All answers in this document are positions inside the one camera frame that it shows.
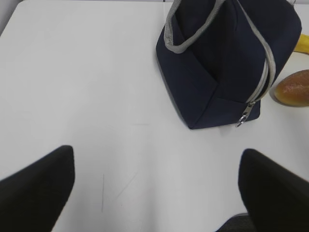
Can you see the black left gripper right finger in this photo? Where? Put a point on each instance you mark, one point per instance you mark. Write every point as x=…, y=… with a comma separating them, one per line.
x=276, y=199

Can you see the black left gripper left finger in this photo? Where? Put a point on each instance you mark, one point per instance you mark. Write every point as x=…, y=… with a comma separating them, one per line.
x=32, y=199

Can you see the brown bread roll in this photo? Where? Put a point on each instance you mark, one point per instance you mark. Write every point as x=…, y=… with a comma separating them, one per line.
x=294, y=89

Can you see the navy blue lunch bag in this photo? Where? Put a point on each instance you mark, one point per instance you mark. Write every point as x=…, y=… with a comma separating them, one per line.
x=219, y=58

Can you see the yellow banana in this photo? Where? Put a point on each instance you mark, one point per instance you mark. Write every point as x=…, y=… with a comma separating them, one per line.
x=302, y=45

